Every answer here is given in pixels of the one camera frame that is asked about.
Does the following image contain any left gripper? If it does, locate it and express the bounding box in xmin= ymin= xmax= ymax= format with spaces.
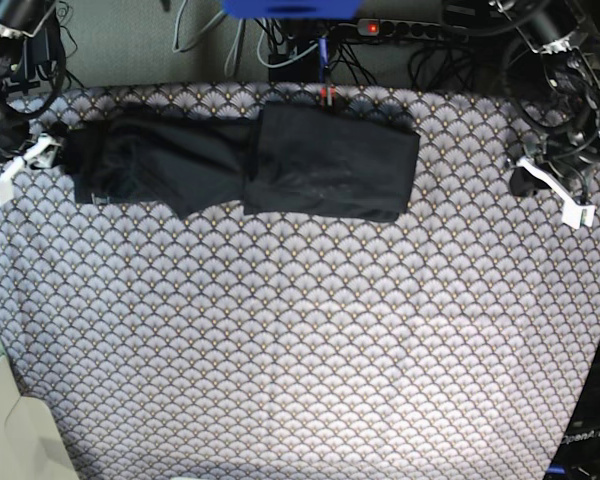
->
xmin=508 ymin=155 xmax=590 ymax=205

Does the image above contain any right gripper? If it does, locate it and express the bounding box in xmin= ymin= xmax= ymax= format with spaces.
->
xmin=0 ymin=123 xmax=71 ymax=181

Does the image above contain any dark T-shirt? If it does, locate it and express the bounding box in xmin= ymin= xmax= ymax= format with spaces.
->
xmin=59 ymin=103 xmax=420 ymax=223

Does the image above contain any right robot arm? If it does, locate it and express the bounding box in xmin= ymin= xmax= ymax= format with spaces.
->
xmin=0 ymin=1 xmax=67 ymax=163

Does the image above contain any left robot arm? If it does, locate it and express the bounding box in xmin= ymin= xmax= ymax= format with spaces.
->
xmin=492 ymin=1 xmax=600 ymax=207

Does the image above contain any fan-patterned tablecloth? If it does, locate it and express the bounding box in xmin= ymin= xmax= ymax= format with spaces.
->
xmin=0 ymin=87 xmax=600 ymax=479

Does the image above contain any orange table clamp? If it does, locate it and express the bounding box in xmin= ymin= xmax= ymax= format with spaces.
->
xmin=321 ymin=85 xmax=336 ymax=109

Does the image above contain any black power strip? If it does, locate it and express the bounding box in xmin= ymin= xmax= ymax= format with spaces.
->
xmin=353 ymin=18 xmax=469 ymax=44

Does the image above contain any black OpenArm box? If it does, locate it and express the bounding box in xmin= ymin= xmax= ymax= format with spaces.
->
xmin=545 ymin=342 xmax=600 ymax=479

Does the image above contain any beige cabinet corner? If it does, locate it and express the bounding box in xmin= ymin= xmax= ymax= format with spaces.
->
xmin=0 ymin=340 xmax=78 ymax=479

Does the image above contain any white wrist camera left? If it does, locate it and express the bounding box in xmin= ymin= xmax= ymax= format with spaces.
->
xmin=561 ymin=199 xmax=596 ymax=230

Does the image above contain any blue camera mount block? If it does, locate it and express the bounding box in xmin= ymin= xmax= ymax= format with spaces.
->
xmin=222 ymin=0 xmax=361 ymax=20

